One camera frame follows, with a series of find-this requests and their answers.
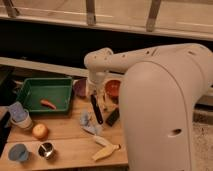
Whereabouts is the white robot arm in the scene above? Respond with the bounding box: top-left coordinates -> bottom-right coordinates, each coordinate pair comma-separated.
84,43 -> 213,171

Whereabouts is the cream plastic knife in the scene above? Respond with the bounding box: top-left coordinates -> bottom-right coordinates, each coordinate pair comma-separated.
93,135 -> 112,146

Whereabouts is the crumpled blue cloth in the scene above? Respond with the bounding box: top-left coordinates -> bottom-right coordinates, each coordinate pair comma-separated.
80,111 -> 102,135

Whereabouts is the orange bowl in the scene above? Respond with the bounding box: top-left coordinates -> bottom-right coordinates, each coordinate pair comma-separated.
105,80 -> 120,98

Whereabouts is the blue cup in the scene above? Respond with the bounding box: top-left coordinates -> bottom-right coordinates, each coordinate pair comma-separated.
8,143 -> 29,162

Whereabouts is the wooden board table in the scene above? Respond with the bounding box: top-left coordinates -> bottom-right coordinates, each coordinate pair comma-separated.
0,97 -> 128,171

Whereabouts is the purple bowl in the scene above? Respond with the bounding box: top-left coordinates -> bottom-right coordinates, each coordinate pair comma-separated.
73,78 -> 86,98

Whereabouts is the black rectangular block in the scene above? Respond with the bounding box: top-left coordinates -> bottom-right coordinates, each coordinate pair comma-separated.
106,108 -> 120,126

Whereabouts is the orange apple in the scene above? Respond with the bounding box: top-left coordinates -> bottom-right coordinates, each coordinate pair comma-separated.
32,123 -> 49,140

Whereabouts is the metal fork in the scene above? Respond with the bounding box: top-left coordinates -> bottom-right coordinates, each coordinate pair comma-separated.
103,93 -> 109,111

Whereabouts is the small metal cup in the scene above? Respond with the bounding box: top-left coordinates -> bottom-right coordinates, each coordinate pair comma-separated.
38,142 -> 55,159

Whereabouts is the green plastic tray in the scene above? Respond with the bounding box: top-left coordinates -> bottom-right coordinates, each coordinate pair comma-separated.
16,78 -> 73,114

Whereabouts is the blue cloth in cup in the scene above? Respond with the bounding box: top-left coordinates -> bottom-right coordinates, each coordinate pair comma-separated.
8,102 -> 27,122

